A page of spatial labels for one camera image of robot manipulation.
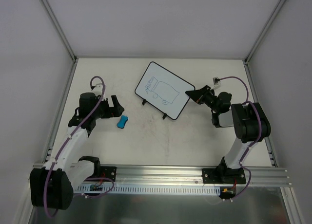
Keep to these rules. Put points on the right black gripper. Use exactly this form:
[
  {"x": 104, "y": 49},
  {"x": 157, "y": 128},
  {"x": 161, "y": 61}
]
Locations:
[{"x": 201, "y": 95}]

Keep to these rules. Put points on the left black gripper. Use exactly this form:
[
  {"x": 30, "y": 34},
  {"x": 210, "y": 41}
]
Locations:
[{"x": 111, "y": 108}]

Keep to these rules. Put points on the blue black whiteboard eraser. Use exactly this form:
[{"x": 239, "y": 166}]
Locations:
[{"x": 122, "y": 122}]

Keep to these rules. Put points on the white whiteboard black frame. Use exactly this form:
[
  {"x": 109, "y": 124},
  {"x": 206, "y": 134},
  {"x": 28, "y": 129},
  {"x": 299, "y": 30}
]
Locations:
[{"x": 164, "y": 90}]

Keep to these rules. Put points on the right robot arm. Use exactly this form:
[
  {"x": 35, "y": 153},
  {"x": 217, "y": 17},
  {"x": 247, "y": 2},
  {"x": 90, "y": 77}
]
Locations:
[{"x": 250, "y": 125}]

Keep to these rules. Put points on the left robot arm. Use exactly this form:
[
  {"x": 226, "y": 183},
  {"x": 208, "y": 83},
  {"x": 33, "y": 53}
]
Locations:
[{"x": 53, "y": 185}]

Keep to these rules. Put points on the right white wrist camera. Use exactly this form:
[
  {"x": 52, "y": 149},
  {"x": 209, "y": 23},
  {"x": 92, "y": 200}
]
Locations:
[{"x": 217, "y": 83}]

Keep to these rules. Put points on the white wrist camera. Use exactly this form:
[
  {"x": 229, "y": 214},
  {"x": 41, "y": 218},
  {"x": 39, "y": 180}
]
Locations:
[
  {"x": 217, "y": 83},
  {"x": 99, "y": 91}
]

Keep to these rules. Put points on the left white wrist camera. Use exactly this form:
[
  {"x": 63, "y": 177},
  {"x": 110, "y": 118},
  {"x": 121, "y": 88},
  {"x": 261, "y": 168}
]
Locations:
[{"x": 99, "y": 91}]

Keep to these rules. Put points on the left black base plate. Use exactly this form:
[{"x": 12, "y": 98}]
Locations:
[{"x": 108, "y": 172}]

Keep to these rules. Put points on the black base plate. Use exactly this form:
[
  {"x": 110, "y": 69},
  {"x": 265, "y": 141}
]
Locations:
[
  {"x": 108, "y": 172},
  {"x": 220, "y": 175}
]

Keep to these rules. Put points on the aluminium mounting rail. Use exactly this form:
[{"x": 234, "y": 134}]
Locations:
[{"x": 194, "y": 175}]

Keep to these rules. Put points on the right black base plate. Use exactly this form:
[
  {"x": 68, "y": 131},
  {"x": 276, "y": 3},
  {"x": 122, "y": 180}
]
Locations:
[{"x": 220, "y": 175}]

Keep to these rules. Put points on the white slotted cable duct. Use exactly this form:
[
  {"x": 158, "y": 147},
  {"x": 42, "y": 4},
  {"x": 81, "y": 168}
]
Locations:
[{"x": 149, "y": 189}]

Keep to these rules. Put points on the left aluminium frame post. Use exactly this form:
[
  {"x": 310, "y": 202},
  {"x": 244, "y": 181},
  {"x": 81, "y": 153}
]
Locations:
[{"x": 50, "y": 12}]

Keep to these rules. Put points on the aluminium frame post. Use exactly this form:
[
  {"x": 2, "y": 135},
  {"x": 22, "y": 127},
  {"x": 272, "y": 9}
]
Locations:
[
  {"x": 50, "y": 12},
  {"x": 273, "y": 15}
]

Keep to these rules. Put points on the right aluminium frame post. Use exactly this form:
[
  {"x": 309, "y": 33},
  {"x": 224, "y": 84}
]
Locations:
[{"x": 273, "y": 15}]

